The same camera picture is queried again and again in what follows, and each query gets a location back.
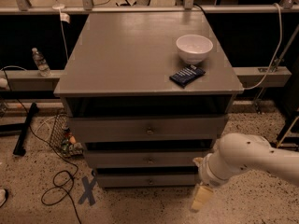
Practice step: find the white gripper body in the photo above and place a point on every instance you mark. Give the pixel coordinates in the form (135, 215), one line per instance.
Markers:
(206, 171)

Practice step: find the clear plastic water bottle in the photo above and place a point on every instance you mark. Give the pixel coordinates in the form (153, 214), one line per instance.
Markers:
(41, 63)

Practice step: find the black bar on floor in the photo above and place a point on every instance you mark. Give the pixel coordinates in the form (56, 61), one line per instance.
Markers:
(19, 149)

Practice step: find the white ceramic bowl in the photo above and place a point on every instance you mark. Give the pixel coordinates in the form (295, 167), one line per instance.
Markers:
(193, 49)

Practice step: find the grey drawer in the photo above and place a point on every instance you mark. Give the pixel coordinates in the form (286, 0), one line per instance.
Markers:
(143, 158)
(91, 130)
(160, 180)

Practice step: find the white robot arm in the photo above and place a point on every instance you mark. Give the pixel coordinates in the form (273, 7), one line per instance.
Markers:
(236, 154)

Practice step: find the grey top drawer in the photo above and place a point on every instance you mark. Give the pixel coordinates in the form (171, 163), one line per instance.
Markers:
(91, 130)

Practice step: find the wire basket with items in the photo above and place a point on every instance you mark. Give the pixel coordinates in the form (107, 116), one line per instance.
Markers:
(62, 139)

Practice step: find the grey bottom drawer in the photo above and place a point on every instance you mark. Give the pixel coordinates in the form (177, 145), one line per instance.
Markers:
(160, 180)

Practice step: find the black wheeled cart frame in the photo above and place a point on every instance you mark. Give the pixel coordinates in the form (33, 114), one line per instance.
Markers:
(288, 127)

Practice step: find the dark blue snack packet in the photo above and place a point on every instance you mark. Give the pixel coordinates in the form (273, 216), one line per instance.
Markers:
(187, 75)

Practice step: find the grey wooden drawer cabinet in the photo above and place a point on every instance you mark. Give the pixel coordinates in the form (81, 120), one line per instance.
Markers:
(120, 68)

